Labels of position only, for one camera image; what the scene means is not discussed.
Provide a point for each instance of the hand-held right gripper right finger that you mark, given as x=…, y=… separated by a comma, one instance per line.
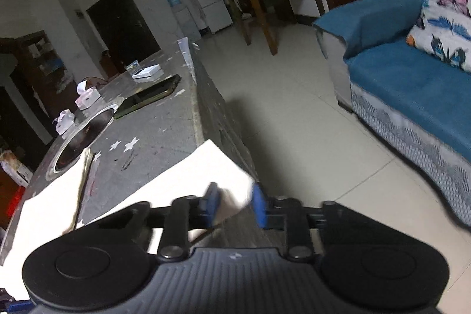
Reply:
x=259, y=207

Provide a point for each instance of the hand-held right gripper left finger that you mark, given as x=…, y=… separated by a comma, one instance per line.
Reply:
x=211, y=205

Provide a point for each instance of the cream white cloth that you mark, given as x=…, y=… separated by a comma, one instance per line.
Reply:
x=191, y=174

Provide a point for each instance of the grey star-print table cover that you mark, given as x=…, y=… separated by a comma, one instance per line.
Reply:
x=154, y=137

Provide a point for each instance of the dark smartphone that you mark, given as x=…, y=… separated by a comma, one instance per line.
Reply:
x=147, y=97

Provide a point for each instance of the round built-in induction cooker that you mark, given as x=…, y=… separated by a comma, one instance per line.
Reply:
x=84, y=137

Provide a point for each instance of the white remote control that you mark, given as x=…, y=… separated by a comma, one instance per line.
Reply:
x=148, y=72

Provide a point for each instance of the small bluish packet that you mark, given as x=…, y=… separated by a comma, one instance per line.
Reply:
x=132, y=65

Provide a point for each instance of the pink white tissue box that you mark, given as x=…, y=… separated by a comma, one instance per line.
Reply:
x=87, y=100
x=64, y=122

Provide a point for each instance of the blue sofa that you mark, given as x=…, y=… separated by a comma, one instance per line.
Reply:
x=404, y=93

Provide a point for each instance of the water dispenser with blue bottle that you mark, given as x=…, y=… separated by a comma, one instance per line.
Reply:
x=182, y=16

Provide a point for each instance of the cardboard box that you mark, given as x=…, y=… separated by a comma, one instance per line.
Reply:
x=14, y=168

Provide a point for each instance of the white refrigerator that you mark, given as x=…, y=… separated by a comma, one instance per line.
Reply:
x=208, y=1

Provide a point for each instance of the dark shelf with boxes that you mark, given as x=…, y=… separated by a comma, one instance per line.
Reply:
x=40, y=67

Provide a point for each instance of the butterfly print pillow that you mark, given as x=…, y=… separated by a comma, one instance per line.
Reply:
x=445, y=27

